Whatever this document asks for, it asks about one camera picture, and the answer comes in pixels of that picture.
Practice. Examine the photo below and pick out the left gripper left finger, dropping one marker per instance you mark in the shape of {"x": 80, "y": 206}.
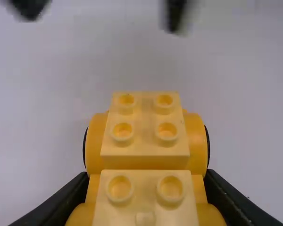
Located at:
{"x": 54, "y": 207}

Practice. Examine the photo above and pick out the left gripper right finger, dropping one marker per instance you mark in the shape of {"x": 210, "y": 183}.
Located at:
{"x": 240, "y": 209}

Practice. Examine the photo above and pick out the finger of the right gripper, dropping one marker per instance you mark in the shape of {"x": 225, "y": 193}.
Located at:
{"x": 175, "y": 16}
{"x": 29, "y": 8}

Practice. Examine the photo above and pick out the yellow toy car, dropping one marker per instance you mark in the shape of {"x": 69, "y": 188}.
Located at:
{"x": 143, "y": 146}

